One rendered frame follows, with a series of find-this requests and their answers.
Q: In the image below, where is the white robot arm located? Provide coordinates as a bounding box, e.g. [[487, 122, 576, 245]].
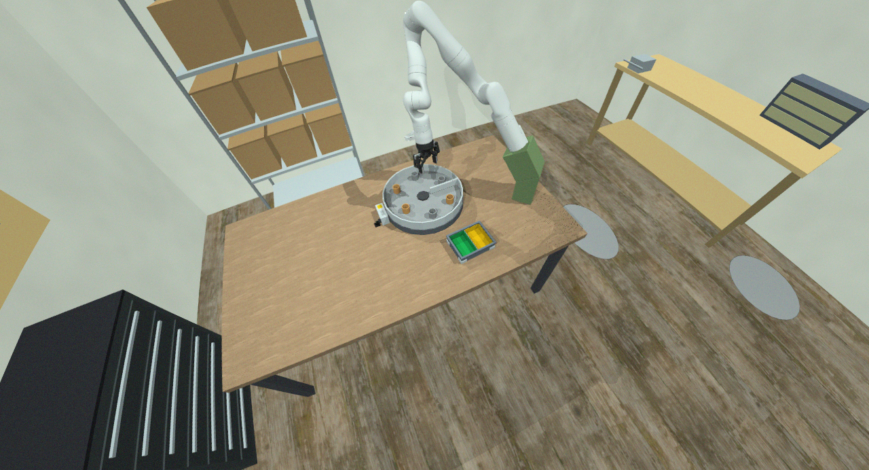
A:
[[403, 1, 528, 152]]

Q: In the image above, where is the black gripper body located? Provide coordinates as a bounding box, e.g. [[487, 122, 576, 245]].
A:
[[415, 140, 434, 159]]

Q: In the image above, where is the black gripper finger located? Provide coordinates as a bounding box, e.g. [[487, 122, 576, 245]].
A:
[[413, 152, 428, 174], [429, 141, 440, 164]]

